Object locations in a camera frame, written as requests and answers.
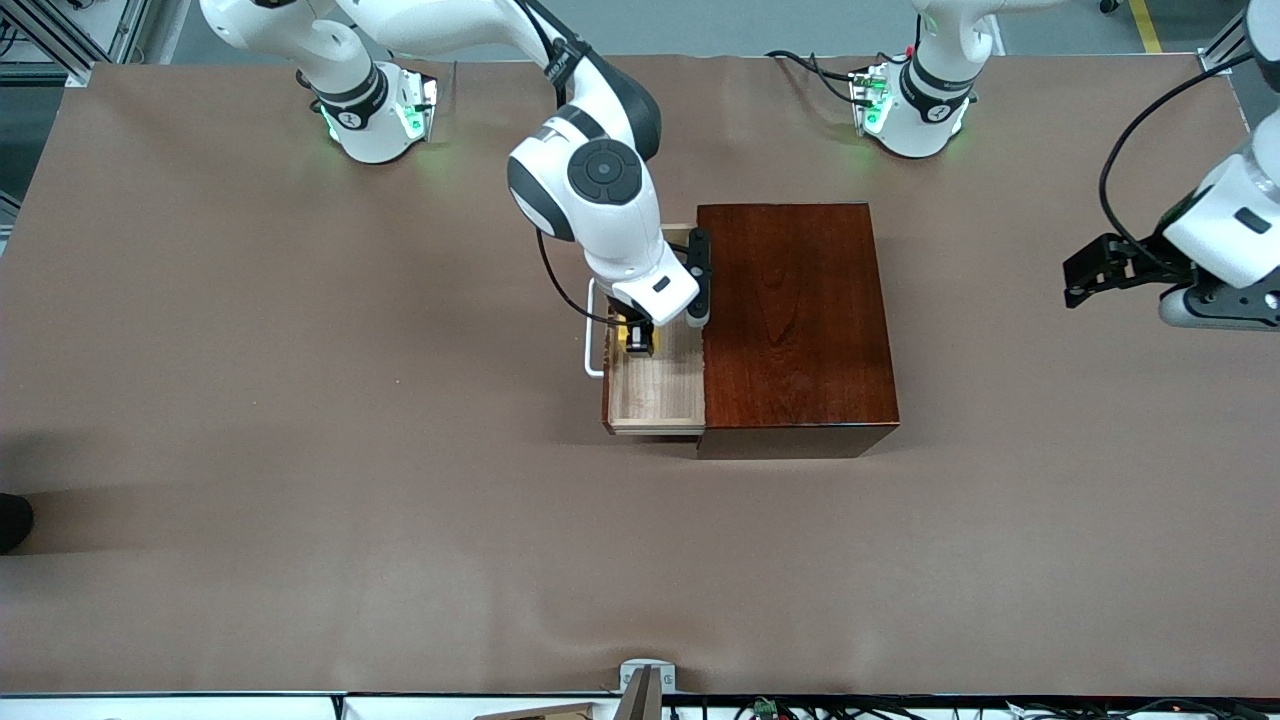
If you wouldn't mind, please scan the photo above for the black round object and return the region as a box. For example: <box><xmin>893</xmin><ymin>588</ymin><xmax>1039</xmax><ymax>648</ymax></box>
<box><xmin>0</xmin><ymin>493</ymin><xmax>35</xmax><ymax>556</ymax></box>

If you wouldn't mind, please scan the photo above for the aluminium frame with dark bars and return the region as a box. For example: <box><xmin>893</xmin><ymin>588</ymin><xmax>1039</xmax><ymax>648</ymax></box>
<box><xmin>0</xmin><ymin>0</ymin><xmax>151</xmax><ymax>89</ymax></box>

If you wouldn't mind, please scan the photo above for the white table edge rail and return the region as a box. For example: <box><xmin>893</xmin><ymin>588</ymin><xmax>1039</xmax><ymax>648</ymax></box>
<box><xmin>0</xmin><ymin>693</ymin><xmax>621</xmax><ymax>720</ymax></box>

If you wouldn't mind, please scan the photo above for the brown table mat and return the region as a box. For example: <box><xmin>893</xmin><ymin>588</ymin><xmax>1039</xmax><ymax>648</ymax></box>
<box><xmin>0</xmin><ymin>53</ymin><xmax>1280</xmax><ymax>699</ymax></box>

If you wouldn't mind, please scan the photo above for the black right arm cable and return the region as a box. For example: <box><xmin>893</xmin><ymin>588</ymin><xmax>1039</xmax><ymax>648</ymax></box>
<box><xmin>515</xmin><ymin>0</ymin><xmax>631</xmax><ymax>329</ymax></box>

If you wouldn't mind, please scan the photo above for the aluminium frame with corner bracket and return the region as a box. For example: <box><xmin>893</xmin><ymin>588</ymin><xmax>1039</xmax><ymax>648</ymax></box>
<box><xmin>1200</xmin><ymin>12</ymin><xmax>1253</xmax><ymax>77</ymax></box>

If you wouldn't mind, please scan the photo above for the wooden drawer with white handle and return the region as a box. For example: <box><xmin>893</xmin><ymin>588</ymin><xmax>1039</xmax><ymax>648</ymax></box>
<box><xmin>584</xmin><ymin>222</ymin><xmax>708</xmax><ymax>437</ymax></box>

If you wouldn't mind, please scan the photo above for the small metal bracket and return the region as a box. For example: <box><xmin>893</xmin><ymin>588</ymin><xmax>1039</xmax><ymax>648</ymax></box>
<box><xmin>619</xmin><ymin>659</ymin><xmax>677</xmax><ymax>694</ymax></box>

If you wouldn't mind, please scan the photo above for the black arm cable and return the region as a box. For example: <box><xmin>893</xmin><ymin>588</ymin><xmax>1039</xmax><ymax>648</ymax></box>
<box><xmin>1099</xmin><ymin>52</ymin><xmax>1256</xmax><ymax>276</ymax></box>
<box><xmin>515</xmin><ymin>0</ymin><xmax>631</xmax><ymax>329</ymax></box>

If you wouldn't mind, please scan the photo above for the black base cable bundle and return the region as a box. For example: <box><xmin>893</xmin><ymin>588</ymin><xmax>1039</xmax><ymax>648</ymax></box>
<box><xmin>765</xmin><ymin>50</ymin><xmax>881</xmax><ymax>106</ymax></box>

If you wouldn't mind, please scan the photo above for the dark red wooden cabinet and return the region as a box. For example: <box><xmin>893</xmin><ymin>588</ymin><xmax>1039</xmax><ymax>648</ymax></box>
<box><xmin>697</xmin><ymin>203</ymin><xmax>901</xmax><ymax>461</ymax></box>

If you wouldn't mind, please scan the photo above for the aluminium post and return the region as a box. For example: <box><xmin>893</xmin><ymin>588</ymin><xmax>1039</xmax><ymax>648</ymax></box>
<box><xmin>612</xmin><ymin>666</ymin><xmax>664</xmax><ymax>720</ymax></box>

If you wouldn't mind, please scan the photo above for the brown cardboard piece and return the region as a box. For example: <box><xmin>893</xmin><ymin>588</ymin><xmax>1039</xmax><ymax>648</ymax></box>
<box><xmin>473</xmin><ymin>702</ymin><xmax>601</xmax><ymax>720</ymax></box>

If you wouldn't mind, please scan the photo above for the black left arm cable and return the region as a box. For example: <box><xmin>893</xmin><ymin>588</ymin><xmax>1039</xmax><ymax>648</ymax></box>
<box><xmin>1099</xmin><ymin>52</ymin><xmax>1256</xmax><ymax>276</ymax></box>

